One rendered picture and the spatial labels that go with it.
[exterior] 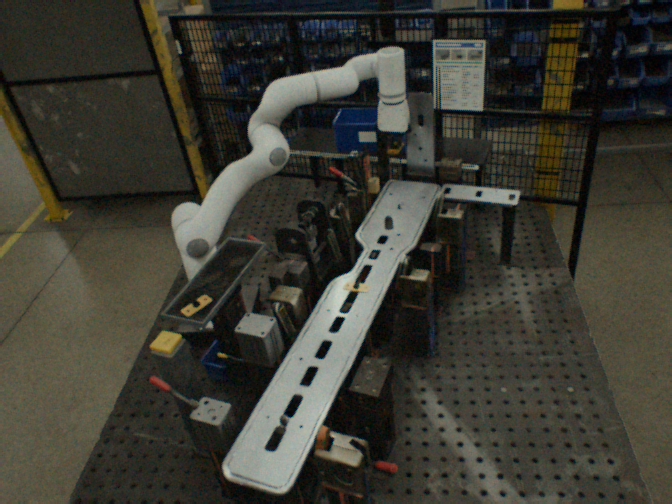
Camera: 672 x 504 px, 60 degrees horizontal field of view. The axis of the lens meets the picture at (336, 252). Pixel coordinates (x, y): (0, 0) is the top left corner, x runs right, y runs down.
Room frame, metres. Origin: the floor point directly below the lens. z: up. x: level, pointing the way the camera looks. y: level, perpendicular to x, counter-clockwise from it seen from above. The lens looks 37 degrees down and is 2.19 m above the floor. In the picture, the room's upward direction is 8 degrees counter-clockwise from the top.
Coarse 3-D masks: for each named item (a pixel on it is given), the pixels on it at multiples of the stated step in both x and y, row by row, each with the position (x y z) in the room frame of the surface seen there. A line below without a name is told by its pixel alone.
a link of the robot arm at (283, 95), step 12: (276, 84) 1.69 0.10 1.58; (288, 84) 1.69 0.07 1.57; (300, 84) 1.69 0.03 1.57; (312, 84) 1.69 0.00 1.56; (264, 96) 1.69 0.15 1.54; (276, 96) 1.67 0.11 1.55; (288, 96) 1.67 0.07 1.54; (300, 96) 1.68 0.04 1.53; (312, 96) 1.69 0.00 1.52; (264, 108) 1.68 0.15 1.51; (276, 108) 1.66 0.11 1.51; (288, 108) 1.67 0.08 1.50; (252, 120) 1.75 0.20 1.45; (264, 120) 1.73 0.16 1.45; (276, 120) 1.72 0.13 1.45; (252, 132) 1.72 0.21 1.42
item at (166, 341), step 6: (162, 336) 1.12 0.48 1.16; (168, 336) 1.12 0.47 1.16; (174, 336) 1.12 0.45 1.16; (180, 336) 1.11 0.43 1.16; (156, 342) 1.10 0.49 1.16; (162, 342) 1.10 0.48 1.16; (168, 342) 1.10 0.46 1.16; (174, 342) 1.09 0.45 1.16; (156, 348) 1.08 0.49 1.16; (162, 348) 1.08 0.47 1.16; (168, 348) 1.07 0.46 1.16
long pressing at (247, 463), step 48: (384, 192) 1.93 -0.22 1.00; (432, 192) 1.88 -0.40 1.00; (336, 288) 1.40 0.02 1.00; (384, 288) 1.37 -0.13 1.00; (336, 336) 1.19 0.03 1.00; (288, 384) 1.04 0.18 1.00; (336, 384) 1.02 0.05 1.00; (240, 432) 0.91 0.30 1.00; (288, 432) 0.89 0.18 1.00; (240, 480) 0.78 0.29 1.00; (288, 480) 0.76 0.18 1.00
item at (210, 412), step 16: (208, 400) 0.97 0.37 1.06; (192, 416) 0.93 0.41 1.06; (208, 416) 0.92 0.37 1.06; (224, 416) 0.92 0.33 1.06; (208, 432) 0.91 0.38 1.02; (224, 432) 0.90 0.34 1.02; (208, 448) 0.92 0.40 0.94; (224, 448) 0.90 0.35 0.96; (224, 480) 0.92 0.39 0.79; (224, 496) 0.92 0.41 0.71; (240, 496) 0.91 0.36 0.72
